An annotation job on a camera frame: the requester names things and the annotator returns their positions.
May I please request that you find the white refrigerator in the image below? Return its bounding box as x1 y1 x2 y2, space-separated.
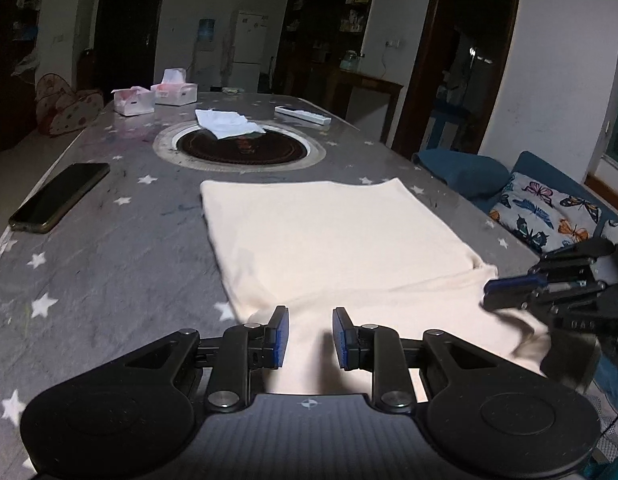
231 10 268 93

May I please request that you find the round built-in hot plate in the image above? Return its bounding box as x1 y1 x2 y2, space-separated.
153 121 326 171

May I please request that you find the blue sofa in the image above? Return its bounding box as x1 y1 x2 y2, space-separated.
414 150 618 261

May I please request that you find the dark wooden bookshelf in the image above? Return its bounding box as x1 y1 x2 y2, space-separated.
0 0 47 151

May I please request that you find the dark shelf unit with bottles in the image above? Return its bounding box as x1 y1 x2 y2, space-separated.
271 0 380 106

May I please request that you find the dark wooden door frame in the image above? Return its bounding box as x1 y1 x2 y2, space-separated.
391 0 524 161

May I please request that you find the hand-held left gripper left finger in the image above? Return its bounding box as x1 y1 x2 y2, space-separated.
123 305 290 414

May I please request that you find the cream cloth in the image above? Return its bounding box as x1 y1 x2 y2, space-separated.
200 177 557 395

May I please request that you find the water dispenser with blue bottle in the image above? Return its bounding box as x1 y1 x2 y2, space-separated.
194 19 218 92

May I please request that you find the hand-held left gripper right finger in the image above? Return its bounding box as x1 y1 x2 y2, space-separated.
332 307 498 414

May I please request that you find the pink polka-dot play tent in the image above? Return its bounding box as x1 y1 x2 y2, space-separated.
35 73 106 136

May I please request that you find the black smartphone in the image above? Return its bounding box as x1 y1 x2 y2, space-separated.
9 162 111 234

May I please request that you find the crumpled white cloth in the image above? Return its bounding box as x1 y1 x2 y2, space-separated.
195 108 266 140

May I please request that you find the pink white tissue box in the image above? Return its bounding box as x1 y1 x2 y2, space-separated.
150 68 198 106
112 86 156 116

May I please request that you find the dark wooden sideboard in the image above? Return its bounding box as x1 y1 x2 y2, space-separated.
328 67 404 133

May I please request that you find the dark wooden door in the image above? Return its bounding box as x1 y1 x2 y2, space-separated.
92 0 167 103

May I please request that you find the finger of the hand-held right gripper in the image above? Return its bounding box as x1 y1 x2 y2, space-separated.
483 276 610 314
526 237 617 281

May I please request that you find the white remote control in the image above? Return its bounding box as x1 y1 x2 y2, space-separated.
274 105 332 126

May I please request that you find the butterfly print pillow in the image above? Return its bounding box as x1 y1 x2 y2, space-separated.
489 172 602 255

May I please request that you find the grey star-patterned tablecloth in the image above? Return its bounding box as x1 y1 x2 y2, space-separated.
0 91 618 480

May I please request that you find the blue cushion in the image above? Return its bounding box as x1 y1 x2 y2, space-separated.
414 149 510 200

